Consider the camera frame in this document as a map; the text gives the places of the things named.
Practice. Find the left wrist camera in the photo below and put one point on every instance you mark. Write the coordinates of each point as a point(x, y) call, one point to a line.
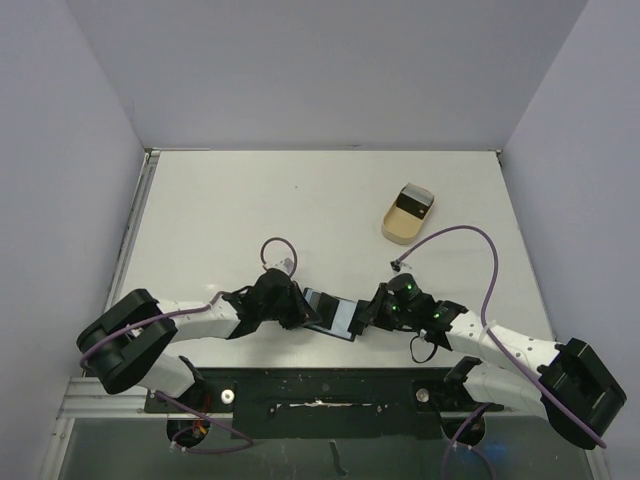
point(286, 265)

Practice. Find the stack of black cards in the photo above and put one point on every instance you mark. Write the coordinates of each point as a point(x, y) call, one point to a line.
point(415, 201)

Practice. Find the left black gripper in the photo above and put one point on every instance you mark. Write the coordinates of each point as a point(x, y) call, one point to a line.
point(302, 313)

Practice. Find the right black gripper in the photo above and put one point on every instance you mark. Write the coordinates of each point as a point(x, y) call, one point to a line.
point(373, 307)

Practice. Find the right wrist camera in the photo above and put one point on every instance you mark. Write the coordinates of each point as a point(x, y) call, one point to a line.
point(398, 267)

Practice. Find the black leather card holder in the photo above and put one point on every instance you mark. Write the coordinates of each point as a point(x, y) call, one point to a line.
point(342, 324)

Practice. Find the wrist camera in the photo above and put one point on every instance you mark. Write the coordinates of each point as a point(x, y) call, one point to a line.
point(398, 267)
point(286, 265)

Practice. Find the beige wooden tray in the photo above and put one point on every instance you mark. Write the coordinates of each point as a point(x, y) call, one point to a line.
point(400, 227)

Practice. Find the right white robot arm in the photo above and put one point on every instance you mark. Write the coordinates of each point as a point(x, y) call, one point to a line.
point(566, 384)

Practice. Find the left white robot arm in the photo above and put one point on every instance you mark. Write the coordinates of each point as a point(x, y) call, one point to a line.
point(126, 345)

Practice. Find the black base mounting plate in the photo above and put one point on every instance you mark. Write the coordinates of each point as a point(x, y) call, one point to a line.
point(358, 403)

